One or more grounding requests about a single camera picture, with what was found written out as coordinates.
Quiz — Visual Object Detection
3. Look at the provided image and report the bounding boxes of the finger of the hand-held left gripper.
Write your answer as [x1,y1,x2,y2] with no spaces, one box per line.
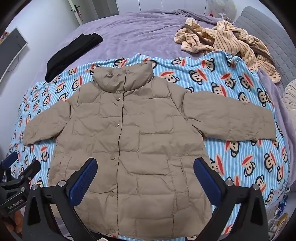
[14,159,41,186]
[0,152,19,173]

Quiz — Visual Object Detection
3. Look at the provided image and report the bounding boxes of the grey quilted headboard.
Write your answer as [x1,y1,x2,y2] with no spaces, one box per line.
[233,6,296,81]

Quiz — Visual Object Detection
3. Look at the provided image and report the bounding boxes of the white wardrobe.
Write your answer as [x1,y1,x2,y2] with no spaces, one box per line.
[129,0,208,12]

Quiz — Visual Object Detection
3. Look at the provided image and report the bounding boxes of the tan puffer jacket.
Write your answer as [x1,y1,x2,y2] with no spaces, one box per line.
[24,61,277,238]

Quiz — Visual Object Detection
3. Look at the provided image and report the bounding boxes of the person's left hand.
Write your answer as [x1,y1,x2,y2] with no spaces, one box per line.
[0,209,23,233]

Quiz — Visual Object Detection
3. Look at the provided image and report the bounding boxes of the beige striped clothes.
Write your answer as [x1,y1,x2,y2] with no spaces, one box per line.
[174,18,281,83]

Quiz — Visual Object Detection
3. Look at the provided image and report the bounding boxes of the white door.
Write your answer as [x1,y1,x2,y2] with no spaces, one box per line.
[69,0,84,24]

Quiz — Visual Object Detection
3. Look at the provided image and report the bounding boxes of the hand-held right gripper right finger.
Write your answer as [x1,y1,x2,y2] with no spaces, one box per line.
[193,158,270,241]

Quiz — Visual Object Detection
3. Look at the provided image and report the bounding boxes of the white charging cables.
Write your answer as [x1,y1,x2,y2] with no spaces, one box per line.
[268,204,289,235]

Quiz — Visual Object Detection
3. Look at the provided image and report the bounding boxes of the folded black garment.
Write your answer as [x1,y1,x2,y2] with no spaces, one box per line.
[45,33,104,82]

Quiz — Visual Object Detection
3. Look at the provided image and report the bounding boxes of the cream round cushion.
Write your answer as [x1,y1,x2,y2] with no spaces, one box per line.
[282,79,296,116]

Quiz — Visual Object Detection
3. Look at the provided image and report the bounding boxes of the monkey print striped blanket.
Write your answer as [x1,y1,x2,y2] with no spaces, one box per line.
[10,53,290,241]

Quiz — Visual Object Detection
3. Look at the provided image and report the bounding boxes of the white covered fan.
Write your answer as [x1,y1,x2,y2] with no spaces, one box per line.
[208,0,234,17]

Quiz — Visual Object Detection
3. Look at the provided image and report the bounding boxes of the wall mounted curved screen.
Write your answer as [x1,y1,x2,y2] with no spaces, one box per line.
[0,27,29,81]

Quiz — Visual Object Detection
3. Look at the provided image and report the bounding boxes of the purple bedspread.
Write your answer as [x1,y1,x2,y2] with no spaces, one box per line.
[35,9,296,163]

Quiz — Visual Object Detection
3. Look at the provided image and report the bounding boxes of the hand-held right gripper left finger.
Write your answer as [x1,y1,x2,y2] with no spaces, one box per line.
[22,158,99,241]

